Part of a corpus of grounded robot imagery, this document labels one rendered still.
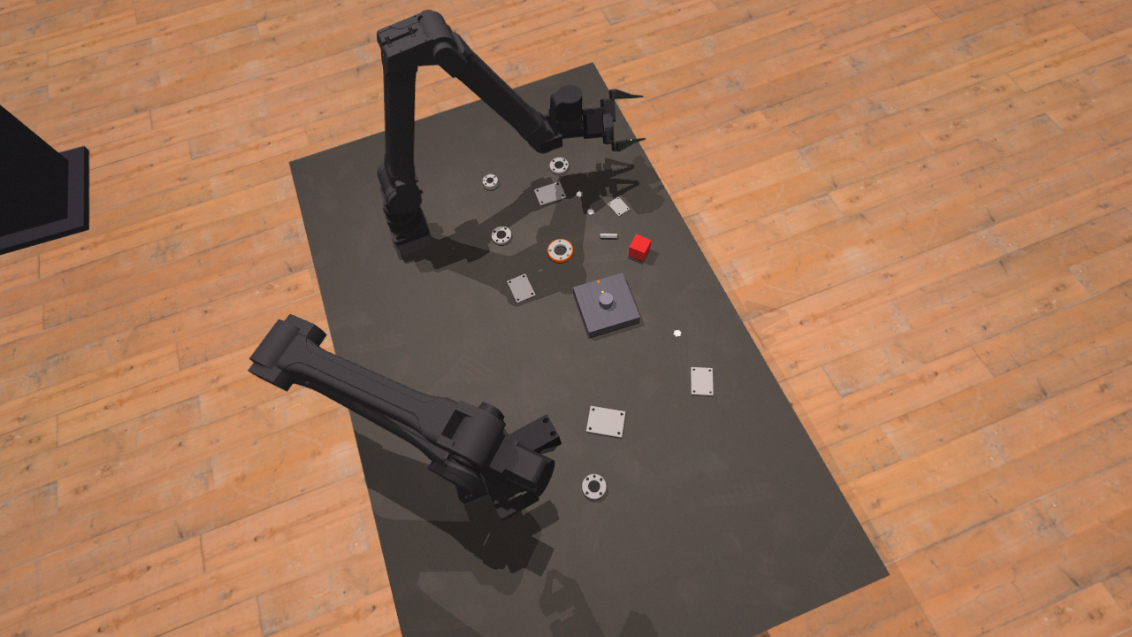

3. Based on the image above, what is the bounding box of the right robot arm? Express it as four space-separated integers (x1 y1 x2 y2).
248 315 561 503

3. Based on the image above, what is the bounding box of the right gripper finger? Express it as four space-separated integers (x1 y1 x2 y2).
508 493 539 518

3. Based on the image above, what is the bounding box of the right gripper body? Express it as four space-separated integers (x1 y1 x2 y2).
480 472 528 519

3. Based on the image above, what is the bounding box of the red cube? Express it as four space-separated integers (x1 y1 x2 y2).
629 234 651 262

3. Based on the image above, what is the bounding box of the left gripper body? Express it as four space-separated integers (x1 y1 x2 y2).
581 89 616 150

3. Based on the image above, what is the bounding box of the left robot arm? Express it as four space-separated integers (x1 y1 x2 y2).
377 10 614 246

